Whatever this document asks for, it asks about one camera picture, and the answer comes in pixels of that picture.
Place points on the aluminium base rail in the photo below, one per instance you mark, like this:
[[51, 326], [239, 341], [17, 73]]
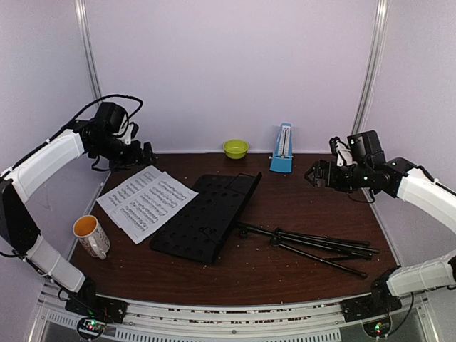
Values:
[[321, 320]]

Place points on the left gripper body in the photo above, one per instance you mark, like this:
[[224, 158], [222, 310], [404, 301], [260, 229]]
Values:
[[124, 157]]

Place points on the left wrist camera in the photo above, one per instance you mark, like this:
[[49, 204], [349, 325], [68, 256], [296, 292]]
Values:
[[129, 134]]

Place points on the blue metronome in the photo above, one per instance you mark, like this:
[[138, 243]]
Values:
[[282, 158]]

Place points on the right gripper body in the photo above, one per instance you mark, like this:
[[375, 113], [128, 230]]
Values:
[[342, 182]]

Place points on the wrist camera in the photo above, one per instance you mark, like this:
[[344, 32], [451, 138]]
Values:
[[341, 151], [129, 134]]

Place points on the sheet music page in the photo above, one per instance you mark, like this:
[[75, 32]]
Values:
[[118, 195], [148, 209]]

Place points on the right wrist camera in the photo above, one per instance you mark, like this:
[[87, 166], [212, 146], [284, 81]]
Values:
[[341, 151]]

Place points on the right aluminium corner post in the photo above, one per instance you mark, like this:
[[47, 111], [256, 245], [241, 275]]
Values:
[[373, 65]]

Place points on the white patterned mug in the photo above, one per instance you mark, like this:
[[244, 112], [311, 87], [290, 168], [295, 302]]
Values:
[[90, 234]]

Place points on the aluminium corner post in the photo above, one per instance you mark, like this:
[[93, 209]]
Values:
[[83, 25], [373, 65]]

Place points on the left aluminium corner post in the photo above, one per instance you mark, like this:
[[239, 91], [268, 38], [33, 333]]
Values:
[[83, 25]]

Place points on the black music stand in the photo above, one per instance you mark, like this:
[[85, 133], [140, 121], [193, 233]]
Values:
[[200, 230]]

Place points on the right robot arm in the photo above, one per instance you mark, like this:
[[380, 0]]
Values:
[[410, 183]]

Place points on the green bowl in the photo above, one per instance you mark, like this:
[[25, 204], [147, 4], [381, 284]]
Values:
[[235, 149]]

